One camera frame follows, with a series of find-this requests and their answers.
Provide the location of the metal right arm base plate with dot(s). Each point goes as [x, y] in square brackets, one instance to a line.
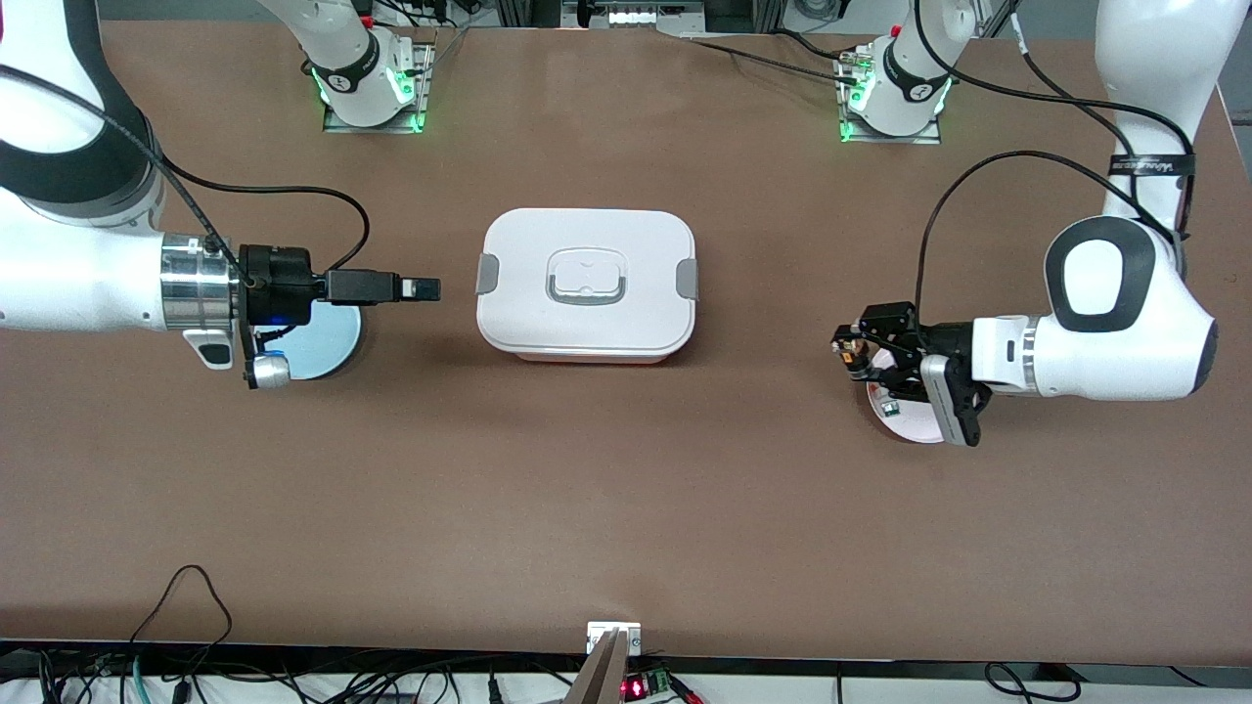
[426, 88]

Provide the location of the green board with red light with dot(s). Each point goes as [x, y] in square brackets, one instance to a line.
[650, 684]

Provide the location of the white lunch box grey clips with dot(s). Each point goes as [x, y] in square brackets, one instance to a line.
[587, 284]

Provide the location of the green and white push-button switch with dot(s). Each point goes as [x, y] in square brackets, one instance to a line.
[888, 406]

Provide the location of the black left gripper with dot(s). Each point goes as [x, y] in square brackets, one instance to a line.
[941, 339]

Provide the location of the pinkish white round plate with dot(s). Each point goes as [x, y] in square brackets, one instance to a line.
[915, 425]

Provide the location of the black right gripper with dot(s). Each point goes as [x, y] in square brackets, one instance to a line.
[279, 285]

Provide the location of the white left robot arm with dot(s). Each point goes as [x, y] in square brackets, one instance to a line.
[1105, 332]

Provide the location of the light blue round plate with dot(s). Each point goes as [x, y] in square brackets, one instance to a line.
[328, 342]

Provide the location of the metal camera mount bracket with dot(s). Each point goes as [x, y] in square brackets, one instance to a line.
[613, 655]

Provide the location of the orange and black push-button switch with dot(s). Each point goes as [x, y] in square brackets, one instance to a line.
[856, 362]

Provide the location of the aluminium frame with light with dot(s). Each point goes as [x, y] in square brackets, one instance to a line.
[631, 15]

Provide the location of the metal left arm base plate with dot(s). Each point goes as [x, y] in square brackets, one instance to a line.
[895, 140]

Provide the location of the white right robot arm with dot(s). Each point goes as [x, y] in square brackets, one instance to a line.
[78, 274]

